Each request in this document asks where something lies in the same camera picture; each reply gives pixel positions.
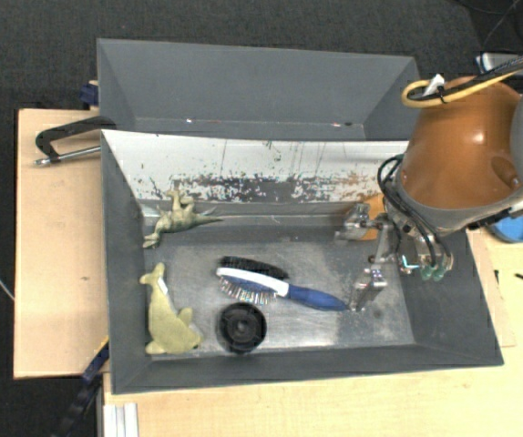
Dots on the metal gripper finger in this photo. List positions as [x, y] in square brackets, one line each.
[367, 289]
[357, 221]

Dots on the blue and white hairbrush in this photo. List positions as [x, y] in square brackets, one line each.
[261, 280]

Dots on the black round wheel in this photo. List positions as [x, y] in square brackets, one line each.
[242, 328]

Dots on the grey metal bin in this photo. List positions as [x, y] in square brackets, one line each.
[252, 89]

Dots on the green toy dinosaur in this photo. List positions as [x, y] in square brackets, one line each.
[177, 219]

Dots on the pale yellow-green toy dolphin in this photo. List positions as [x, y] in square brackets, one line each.
[166, 321]

